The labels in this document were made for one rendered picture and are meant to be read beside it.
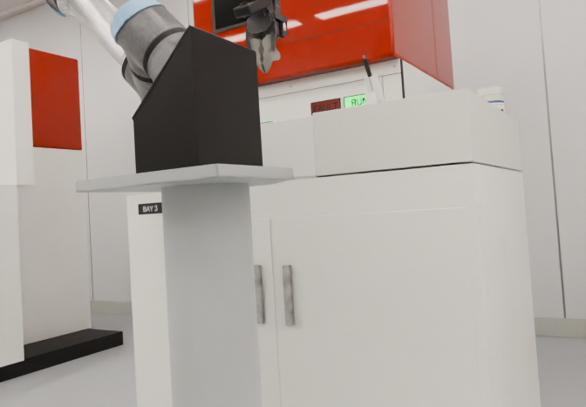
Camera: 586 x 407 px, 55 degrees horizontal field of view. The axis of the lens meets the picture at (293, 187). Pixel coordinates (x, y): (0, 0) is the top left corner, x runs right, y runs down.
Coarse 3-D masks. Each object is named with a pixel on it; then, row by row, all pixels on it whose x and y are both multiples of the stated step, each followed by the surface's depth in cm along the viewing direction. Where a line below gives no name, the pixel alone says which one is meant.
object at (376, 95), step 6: (366, 78) 152; (372, 78) 151; (366, 84) 154; (372, 84) 152; (378, 84) 152; (372, 90) 153; (378, 90) 153; (366, 96) 152; (372, 96) 151; (378, 96) 154; (366, 102) 152; (372, 102) 151; (378, 102) 154
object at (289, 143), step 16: (272, 128) 134; (288, 128) 132; (304, 128) 130; (272, 144) 134; (288, 144) 132; (304, 144) 130; (272, 160) 134; (288, 160) 132; (304, 160) 130; (304, 176) 130; (144, 192) 156
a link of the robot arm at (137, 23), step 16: (144, 0) 108; (128, 16) 106; (144, 16) 105; (160, 16) 106; (112, 32) 109; (128, 32) 105; (144, 32) 104; (160, 32) 103; (128, 48) 107; (144, 48) 103; (144, 80) 114
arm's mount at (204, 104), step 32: (192, 32) 92; (192, 64) 91; (224, 64) 99; (256, 64) 108; (160, 96) 94; (192, 96) 91; (224, 96) 98; (256, 96) 107; (160, 128) 94; (192, 128) 91; (224, 128) 97; (256, 128) 106; (160, 160) 94; (192, 160) 91; (224, 160) 97; (256, 160) 106
